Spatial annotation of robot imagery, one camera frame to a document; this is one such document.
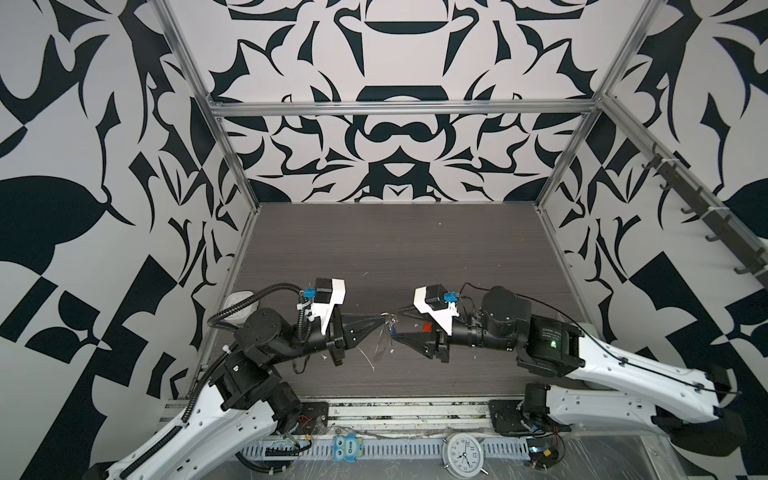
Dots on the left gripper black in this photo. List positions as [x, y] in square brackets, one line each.
[344, 328]

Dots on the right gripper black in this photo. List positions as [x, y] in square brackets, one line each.
[436, 339]

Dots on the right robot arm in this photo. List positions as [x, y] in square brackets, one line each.
[584, 382]

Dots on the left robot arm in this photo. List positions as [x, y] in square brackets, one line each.
[241, 397]

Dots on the white alarm clock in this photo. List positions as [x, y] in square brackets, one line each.
[463, 456]

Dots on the small circuit board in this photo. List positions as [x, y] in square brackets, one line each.
[546, 451]

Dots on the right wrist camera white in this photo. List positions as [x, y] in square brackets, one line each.
[439, 304]

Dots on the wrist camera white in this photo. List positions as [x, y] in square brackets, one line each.
[318, 302]
[439, 304]

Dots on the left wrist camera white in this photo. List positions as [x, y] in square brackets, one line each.
[318, 302]

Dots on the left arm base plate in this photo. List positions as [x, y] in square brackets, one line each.
[312, 419]

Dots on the white round wall device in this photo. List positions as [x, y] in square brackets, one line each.
[240, 316]

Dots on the white slotted cable duct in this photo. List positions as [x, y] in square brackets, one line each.
[515, 449]

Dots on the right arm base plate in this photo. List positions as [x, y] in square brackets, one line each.
[508, 419]

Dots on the black wall hook rail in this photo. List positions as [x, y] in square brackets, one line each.
[701, 204]

